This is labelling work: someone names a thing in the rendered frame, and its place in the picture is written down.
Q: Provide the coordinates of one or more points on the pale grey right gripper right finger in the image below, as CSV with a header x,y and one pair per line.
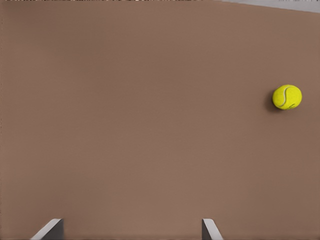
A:
x,y
209,230

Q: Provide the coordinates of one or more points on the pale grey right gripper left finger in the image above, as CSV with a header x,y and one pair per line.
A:
x,y
51,230

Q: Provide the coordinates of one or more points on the yellow tennis ball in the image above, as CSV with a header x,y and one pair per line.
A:
x,y
287,97

